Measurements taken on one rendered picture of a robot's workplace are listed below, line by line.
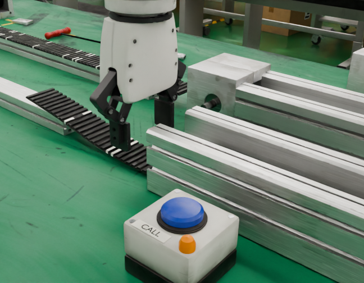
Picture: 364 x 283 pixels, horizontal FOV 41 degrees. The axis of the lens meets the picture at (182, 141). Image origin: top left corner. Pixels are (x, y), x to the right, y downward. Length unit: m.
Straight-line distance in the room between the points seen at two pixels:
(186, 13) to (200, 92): 1.72
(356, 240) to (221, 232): 0.12
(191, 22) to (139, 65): 1.93
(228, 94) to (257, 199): 0.25
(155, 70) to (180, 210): 0.21
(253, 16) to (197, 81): 2.30
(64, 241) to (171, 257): 0.15
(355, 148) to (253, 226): 0.19
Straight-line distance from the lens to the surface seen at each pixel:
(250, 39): 3.05
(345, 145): 0.65
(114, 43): 0.57
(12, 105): 0.85
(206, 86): 0.74
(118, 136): 0.60
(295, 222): 0.49
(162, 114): 0.67
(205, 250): 0.43
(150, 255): 0.45
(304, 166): 0.55
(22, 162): 0.70
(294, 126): 0.68
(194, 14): 2.51
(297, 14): 4.53
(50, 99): 0.79
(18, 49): 1.17
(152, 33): 0.58
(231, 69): 0.75
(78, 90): 0.93
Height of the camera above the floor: 1.11
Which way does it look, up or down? 27 degrees down
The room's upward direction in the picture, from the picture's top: 1 degrees clockwise
